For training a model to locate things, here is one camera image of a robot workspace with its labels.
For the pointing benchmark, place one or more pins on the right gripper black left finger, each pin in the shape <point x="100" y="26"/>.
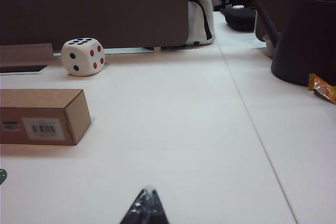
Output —
<point x="136" y="212"/>

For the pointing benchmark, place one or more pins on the white dice with coloured dots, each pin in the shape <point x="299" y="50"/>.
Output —
<point x="81" y="57"/>

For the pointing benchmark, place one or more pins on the green poker chip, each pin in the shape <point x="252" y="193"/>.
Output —
<point x="2" y="176"/>

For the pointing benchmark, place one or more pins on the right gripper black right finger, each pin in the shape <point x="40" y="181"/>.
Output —
<point x="156" y="212"/>

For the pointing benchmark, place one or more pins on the black round cushion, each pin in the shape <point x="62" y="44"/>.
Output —
<point x="240" y="18"/>

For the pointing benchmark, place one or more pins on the long brown cardboard box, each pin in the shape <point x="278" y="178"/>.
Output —
<point x="39" y="108"/>

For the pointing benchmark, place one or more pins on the orange snack packet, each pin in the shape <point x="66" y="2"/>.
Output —
<point x="324" y="89"/>

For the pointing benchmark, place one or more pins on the dark grey watering can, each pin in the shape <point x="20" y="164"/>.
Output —
<point x="304" y="40"/>

